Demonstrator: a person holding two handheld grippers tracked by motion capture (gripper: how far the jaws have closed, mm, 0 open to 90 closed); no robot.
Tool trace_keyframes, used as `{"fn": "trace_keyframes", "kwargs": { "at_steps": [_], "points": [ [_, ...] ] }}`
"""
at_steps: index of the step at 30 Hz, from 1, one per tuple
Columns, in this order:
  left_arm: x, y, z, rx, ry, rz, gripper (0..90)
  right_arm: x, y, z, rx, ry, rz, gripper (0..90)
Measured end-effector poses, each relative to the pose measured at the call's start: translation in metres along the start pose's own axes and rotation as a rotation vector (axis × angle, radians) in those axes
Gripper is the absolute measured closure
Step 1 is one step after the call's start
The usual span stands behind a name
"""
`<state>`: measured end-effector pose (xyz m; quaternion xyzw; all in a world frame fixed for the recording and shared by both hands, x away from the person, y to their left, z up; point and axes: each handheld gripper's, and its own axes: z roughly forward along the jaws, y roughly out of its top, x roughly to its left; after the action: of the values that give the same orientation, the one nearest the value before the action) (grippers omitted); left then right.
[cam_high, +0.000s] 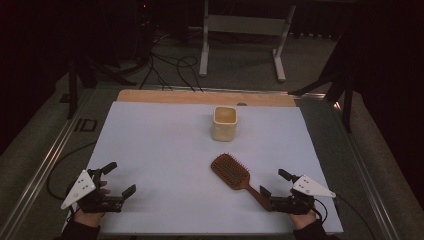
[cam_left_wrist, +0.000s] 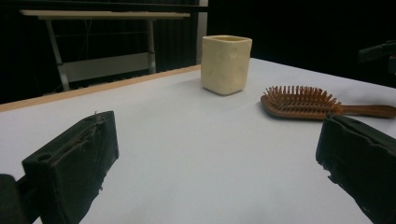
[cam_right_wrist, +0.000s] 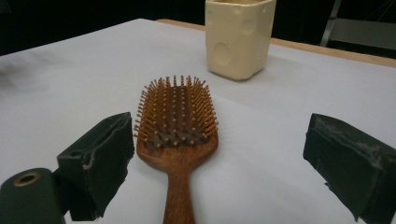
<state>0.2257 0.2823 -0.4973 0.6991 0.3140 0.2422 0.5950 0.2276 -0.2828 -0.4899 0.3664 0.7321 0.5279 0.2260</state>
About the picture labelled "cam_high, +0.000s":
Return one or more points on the aluminium floor rail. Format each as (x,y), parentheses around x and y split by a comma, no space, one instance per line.
(43,166)
(366,173)

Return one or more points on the white table mat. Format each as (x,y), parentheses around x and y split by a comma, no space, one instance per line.
(173,160)

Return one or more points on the wooden paddle hairbrush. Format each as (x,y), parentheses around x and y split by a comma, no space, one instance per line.
(231,170)

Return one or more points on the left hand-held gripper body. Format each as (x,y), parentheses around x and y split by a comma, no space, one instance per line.
(81,186)

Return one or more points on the white metal stand frame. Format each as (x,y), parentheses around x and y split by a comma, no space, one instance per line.
(246,25)

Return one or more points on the person's left hand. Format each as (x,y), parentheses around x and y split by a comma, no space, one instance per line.
(88,219)

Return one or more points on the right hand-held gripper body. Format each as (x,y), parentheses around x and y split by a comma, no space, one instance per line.
(313,188)

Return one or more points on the person's right hand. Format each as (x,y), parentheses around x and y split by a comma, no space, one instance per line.
(303,220)

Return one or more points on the beige square cup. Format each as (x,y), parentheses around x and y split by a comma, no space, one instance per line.
(224,128)

